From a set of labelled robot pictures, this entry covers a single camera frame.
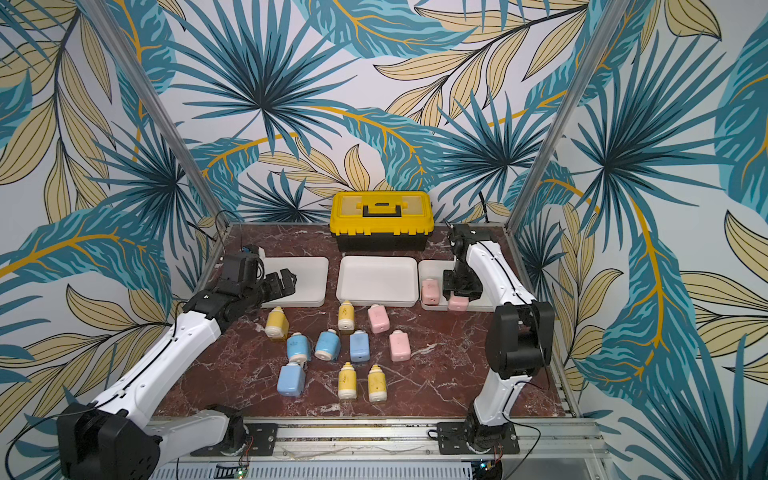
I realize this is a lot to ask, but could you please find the white left storage tray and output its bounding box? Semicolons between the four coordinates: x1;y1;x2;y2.
262;257;329;309

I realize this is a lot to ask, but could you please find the white storage tray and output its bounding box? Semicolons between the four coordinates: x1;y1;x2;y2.
262;257;329;309
336;256;419;307
418;259;497;313

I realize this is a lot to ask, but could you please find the blue pencil sharpener bottom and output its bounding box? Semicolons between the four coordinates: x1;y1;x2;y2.
277;362;306;397

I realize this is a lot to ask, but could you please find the yellow pencil sharpener far left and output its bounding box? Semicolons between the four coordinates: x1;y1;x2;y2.
265;307;289;341

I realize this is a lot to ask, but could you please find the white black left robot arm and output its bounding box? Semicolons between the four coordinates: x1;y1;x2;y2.
56;250;297;479

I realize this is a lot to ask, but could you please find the yellow black toolbox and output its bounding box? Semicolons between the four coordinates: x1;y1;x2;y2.
329;191;435;252

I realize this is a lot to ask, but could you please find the white right storage tray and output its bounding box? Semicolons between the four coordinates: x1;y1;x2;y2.
418;259;497;313

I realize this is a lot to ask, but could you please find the yellow pencil sharpener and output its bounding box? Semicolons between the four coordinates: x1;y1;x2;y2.
337;362;357;401
265;307;289;341
337;300;355;334
367;364;388;403

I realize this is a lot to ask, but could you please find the blue pencil sharpener right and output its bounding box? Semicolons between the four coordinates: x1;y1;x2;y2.
349;330;371;363

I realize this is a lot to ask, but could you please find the yellow pencil sharpener lower right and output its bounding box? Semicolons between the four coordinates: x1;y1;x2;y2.
367;364;388;403

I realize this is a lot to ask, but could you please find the blue pencil sharpener middle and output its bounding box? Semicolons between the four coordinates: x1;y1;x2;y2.
314;329;341;362

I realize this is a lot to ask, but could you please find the white middle storage tray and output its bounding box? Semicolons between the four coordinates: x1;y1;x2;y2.
336;256;419;307

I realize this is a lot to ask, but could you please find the yellow pencil sharpener lower left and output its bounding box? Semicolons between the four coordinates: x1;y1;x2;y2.
337;362;357;401

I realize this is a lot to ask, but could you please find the blue pencil sharpener left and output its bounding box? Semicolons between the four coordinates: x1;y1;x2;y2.
286;332;311;365

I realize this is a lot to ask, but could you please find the pink pencil sharpener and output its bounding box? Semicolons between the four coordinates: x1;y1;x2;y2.
421;278;442;306
389;330;412;363
447;295;470;312
367;304;391;334

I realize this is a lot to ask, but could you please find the blue pencil sharpener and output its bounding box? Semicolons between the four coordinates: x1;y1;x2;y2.
277;362;306;397
349;330;371;363
286;332;311;365
314;329;341;362

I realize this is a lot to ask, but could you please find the yellow pencil sharpener upper middle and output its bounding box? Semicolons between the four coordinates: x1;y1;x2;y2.
337;300;355;334

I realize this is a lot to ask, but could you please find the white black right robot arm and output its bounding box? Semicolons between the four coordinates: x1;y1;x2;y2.
442;224;555;452

